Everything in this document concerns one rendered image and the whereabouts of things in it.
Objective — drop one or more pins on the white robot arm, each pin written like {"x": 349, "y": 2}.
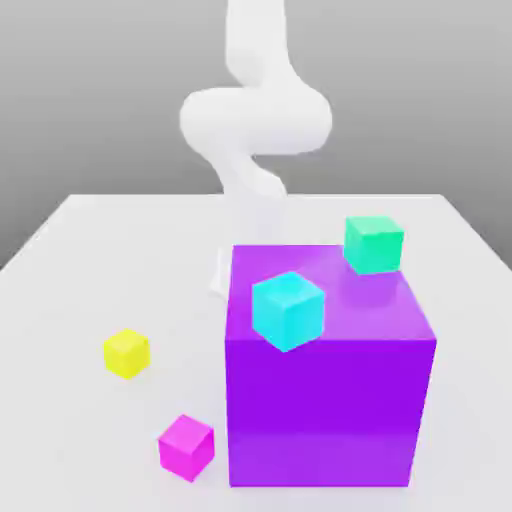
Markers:
{"x": 256, "y": 120}

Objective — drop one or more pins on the small cyan cube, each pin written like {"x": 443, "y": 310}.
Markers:
{"x": 288, "y": 310}

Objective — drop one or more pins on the small green cube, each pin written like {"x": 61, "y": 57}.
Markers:
{"x": 374, "y": 244}

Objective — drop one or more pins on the small yellow cube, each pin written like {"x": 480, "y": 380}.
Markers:
{"x": 126, "y": 354}

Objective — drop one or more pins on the small magenta cube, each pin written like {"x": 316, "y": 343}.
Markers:
{"x": 186, "y": 448}

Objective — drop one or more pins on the large purple box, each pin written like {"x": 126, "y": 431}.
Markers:
{"x": 328, "y": 408}

